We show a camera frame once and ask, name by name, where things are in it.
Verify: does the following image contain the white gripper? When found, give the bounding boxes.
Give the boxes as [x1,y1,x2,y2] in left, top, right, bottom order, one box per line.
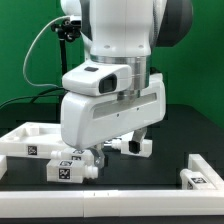
[61,73,166,168]

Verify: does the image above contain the white square table top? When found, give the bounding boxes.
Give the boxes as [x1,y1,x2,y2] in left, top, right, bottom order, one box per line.
[0,122,67,159]

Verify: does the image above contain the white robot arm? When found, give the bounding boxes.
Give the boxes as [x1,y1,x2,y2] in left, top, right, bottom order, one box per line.
[61,0,193,168]

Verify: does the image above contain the fiducial marker sheet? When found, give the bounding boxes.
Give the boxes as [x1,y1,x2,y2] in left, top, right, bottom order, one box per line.
[103,131,138,146]

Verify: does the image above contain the white U-shaped obstacle fence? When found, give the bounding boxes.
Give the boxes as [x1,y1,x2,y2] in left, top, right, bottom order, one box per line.
[0,154,224,218]

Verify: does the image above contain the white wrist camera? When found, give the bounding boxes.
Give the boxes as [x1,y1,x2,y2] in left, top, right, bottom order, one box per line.
[62,61,132,96]

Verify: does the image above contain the black cables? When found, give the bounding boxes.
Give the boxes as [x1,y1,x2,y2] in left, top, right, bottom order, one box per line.
[0,85,68,110]

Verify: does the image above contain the black camera on stand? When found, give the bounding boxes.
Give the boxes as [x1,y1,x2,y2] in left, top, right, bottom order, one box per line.
[51,19,81,74]

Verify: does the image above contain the grey camera cable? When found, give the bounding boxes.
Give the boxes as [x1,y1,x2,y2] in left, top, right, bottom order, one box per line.
[22,15,72,89]

